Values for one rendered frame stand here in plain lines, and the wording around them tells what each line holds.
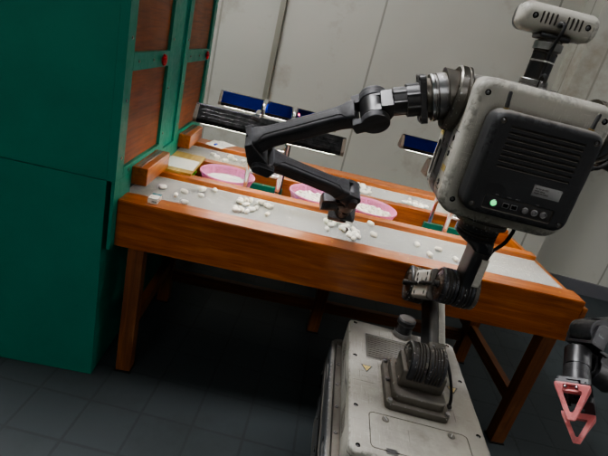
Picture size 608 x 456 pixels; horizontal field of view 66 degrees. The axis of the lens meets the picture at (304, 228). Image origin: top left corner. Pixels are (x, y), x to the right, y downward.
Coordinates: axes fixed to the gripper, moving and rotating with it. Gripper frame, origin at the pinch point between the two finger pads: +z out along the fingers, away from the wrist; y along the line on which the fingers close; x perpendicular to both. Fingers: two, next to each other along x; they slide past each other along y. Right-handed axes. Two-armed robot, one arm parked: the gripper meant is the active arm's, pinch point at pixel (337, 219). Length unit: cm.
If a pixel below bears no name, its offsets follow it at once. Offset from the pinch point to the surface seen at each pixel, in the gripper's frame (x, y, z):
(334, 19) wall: -198, 9, 105
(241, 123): -29, 45, -5
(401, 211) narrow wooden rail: -32, -41, 50
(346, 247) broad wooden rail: 12.8, -4.5, -6.6
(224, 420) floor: 82, 26, 30
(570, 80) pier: -168, -159, 74
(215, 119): -28, 55, -5
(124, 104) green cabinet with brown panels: -11, 81, -31
